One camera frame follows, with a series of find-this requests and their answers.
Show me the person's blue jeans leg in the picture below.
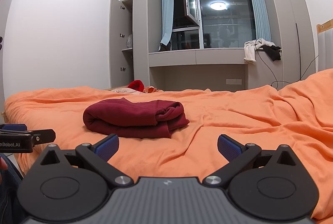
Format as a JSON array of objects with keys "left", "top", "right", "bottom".
[{"left": 0, "top": 152, "right": 25, "bottom": 224}]

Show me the black garment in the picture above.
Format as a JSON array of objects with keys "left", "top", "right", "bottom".
[{"left": 263, "top": 45, "right": 282, "bottom": 61}]

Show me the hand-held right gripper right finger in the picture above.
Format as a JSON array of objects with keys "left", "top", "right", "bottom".
[{"left": 203, "top": 134, "right": 303, "bottom": 185}]

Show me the grey wardrobe door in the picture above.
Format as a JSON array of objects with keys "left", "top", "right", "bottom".
[{"left": 109, "top": 0, "right": 123, "bottom": 88}]

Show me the black cable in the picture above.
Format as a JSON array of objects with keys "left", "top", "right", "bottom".
[{"left": 256, "top": 39, "right": 319, "bottom": 89}]

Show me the grey padded wooden headboard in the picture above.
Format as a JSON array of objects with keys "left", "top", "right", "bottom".
[{"left": 316, "top": 19, "right": 333, "bottom": 72}]

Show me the dark red sweater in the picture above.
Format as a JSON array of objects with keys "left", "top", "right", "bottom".
[{"left": 83, "top": 98, "right": 190, "bottom": 139}]

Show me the white garment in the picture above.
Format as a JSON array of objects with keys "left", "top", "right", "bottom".
[{"left": 244, "top": 38, "right": 276, "bottom": 65}]

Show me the red plush item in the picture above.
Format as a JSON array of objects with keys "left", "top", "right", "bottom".
[{"left": 127, "top": 80, "right": 145, "bottom": 90}]

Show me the orange blanket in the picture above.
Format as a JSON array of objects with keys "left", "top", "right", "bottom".
[{"left": 4, "top": 68, "right": 333, "bottom": 220}]

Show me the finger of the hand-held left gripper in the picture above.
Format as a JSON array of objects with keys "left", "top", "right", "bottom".
[
  {"left": 0, "top": 124, "right": 28, "bottom": 131},
  {"left": 0, "top": 129, "right": 56, "bottom": 145}
]

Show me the grey built-in wardrobe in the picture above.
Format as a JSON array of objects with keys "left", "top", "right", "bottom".
[{"left": 109, "top": 0, "right": 320, "bottom": 89}]

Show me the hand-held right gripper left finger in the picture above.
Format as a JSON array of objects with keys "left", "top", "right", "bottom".
[{"left": 36, "top": 134, "right": 134, "bottom": 186}]

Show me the large window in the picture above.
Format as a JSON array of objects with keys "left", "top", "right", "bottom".
[{"left": 172, "top": 0, "right": 257, "bottom": 50}]

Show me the light blue curtain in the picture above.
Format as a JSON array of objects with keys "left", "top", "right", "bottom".
[
  {"left": 159, "top": 0, "right": 174, "bottom": 52},
  {"left": 244, "top": 0, "right": 272, "bottom": 44}
]

